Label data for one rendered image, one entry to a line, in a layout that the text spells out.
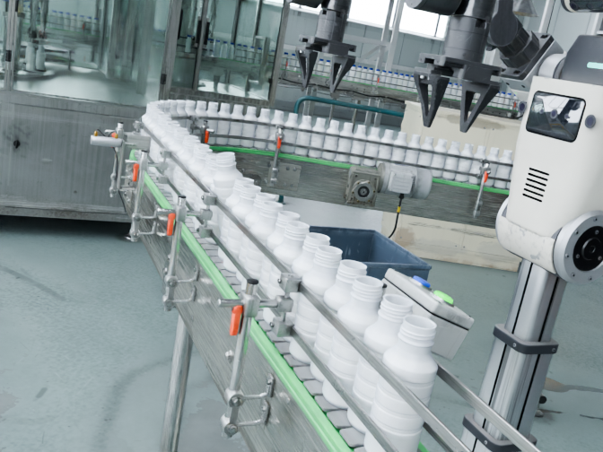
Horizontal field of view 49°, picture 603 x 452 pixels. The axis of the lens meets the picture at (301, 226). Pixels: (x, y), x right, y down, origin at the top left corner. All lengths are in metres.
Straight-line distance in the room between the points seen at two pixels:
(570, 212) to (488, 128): 4.03
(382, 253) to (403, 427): 1.24
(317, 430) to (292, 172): 2.07
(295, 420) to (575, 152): 0.77
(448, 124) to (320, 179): 2.57
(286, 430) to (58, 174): 3.63
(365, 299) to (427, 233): 4.63
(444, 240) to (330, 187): 2.73
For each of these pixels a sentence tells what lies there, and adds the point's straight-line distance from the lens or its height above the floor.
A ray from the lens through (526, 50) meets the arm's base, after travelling 1.60.
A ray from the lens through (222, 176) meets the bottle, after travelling 1.33.
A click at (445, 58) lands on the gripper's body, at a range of 0.94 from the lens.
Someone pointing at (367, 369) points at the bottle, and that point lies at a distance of 0.80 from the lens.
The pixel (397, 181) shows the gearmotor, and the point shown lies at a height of 0.99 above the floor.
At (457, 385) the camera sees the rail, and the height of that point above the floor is 1.11.
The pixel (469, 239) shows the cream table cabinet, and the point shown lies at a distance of 5.55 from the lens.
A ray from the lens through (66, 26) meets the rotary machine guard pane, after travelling 4.35.
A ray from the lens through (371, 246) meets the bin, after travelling 2.02.
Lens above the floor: 1.42
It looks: 14 degrees down
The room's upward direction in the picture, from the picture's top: 10 degrees clockwise
